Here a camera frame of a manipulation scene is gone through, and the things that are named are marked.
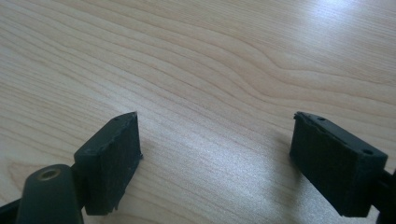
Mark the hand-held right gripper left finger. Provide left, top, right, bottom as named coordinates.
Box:
left=74, top=111, right=144, bottom=217

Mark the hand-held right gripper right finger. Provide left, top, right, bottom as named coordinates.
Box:
left=289, top=111, right=389, bottom=218

